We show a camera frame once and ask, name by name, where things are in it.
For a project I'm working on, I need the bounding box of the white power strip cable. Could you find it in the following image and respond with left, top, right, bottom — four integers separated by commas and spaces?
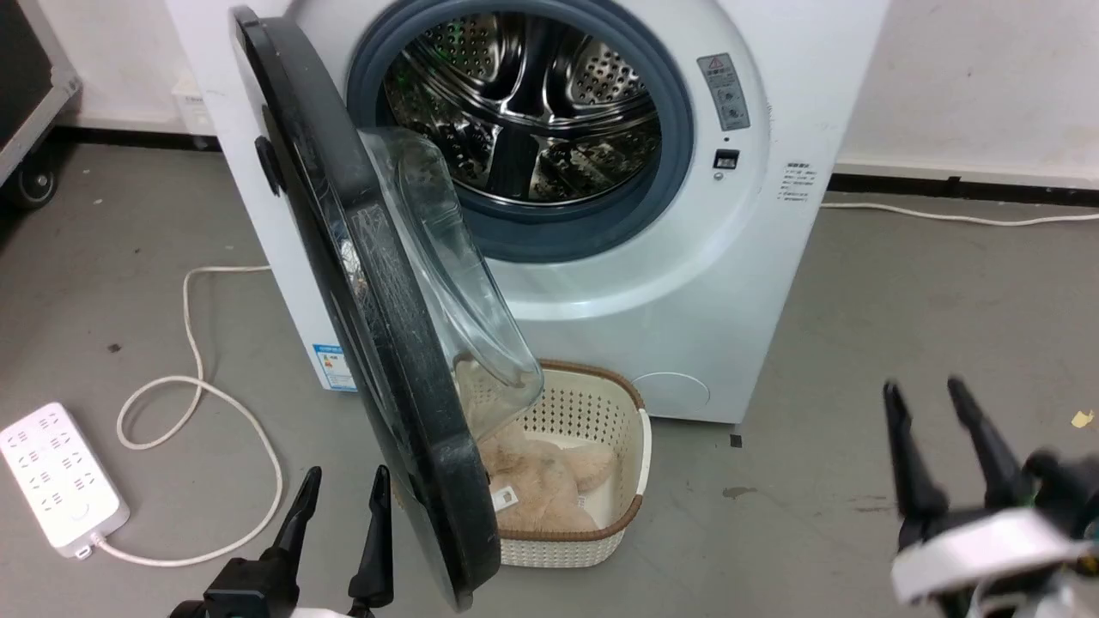
93, 265, 284, 568

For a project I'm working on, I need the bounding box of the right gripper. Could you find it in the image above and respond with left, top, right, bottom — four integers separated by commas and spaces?
883, 376, 1099, 618

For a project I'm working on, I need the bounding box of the beige plush toy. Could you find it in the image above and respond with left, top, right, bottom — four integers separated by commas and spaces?
453, 356, 619, 533

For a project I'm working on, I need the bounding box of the black wheeled equipment case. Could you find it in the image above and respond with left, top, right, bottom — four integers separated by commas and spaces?
0, 0, 82, 211

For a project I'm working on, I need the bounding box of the cream perforated laundry basket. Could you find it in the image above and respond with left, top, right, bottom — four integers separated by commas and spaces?
392, 360, 653, 569

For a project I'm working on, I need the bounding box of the white wall socket box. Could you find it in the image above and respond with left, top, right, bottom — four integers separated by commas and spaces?
170, 76, 216, 138

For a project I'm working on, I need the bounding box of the white power strip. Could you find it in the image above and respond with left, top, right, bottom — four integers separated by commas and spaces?
0, 403, 131, 559

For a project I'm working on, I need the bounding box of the white cable along wall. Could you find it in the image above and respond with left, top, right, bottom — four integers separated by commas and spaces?
820, 202, 1099, 227

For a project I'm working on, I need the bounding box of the black round washing machine door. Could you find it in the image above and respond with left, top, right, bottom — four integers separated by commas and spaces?
229, 6, 545, 612

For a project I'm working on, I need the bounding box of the white front-load washing machine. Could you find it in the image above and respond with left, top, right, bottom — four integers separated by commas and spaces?
166, 0, 892, 425

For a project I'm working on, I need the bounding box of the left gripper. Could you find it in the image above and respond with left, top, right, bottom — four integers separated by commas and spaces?
168, 465, 395, 618

